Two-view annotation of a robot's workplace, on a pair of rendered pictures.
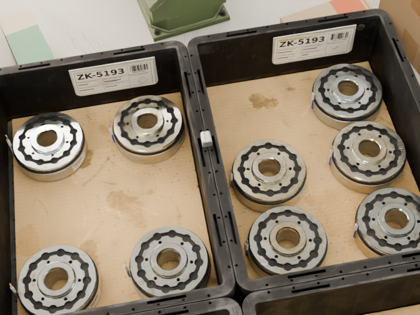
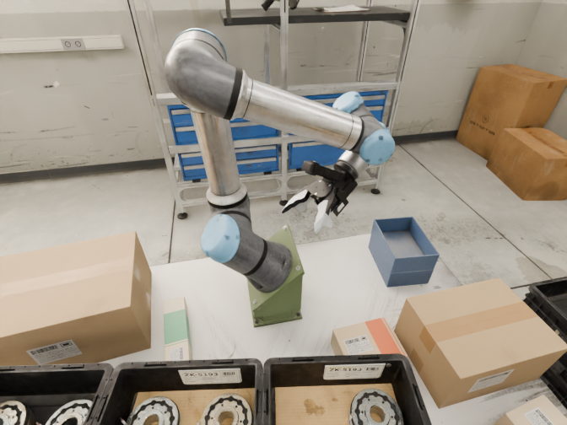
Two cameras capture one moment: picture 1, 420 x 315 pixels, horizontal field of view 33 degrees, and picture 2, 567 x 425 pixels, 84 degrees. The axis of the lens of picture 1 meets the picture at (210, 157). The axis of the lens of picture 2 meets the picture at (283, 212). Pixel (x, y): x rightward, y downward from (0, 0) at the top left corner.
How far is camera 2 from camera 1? 0.41 m
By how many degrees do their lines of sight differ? 19
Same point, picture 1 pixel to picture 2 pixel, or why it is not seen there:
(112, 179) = not seen: outside the picture
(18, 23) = (174, 306)
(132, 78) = (223, 378)
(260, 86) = (313, 393)
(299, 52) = (342, 374)
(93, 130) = (189, 413)
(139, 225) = not seen: outside the picture
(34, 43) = (179, 322)
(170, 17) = (265, 314)
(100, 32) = (223, 315)
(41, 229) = not seen: outside the picture
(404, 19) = (413, 342)
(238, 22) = (307, 321)
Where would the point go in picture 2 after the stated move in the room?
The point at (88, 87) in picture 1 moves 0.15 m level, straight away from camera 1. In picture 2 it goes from (191, 380) to (195, 319)
